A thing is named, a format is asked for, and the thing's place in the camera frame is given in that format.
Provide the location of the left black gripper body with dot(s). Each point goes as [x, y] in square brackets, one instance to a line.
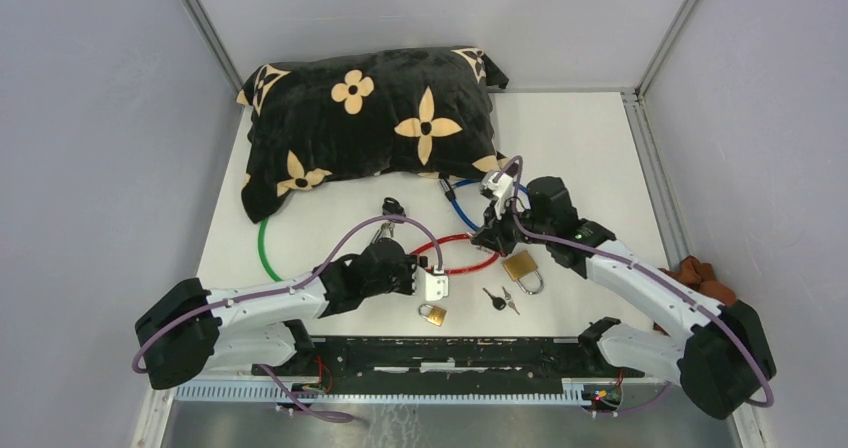
[402, 278]

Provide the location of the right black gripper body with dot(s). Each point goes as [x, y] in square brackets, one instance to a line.
[507, 230]

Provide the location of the red cable lock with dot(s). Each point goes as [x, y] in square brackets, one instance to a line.
[461, 237]

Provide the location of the large brass padlock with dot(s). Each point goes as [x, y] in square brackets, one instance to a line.
[520, 266]

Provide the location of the small brass padlock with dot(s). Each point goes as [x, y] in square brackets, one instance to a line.
[433, 314]

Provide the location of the blue cable lock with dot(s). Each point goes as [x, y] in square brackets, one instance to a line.
[448, 188]

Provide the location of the black padlock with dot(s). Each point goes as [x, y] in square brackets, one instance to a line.
[393, 211]

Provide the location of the green cable lock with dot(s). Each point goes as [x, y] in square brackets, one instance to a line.
[262, 251]

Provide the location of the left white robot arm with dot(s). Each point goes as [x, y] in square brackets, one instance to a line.
[192, 330]

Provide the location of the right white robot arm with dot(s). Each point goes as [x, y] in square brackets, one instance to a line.
[717, 353]

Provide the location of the small silver brass-lock keys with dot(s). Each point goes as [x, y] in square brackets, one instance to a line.
[510, 301]

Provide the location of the black head key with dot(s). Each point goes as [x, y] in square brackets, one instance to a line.
[498, 303]

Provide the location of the silver keys on table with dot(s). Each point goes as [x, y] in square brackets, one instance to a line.
[386, 230]

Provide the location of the black floral pillow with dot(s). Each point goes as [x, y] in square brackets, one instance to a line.
[425, 111]

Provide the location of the brown cloth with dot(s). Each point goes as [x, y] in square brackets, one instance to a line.
[700, 277]

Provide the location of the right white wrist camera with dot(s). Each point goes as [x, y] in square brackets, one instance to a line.
[497, 187]

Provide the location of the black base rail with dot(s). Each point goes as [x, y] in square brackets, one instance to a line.
[466, 368]

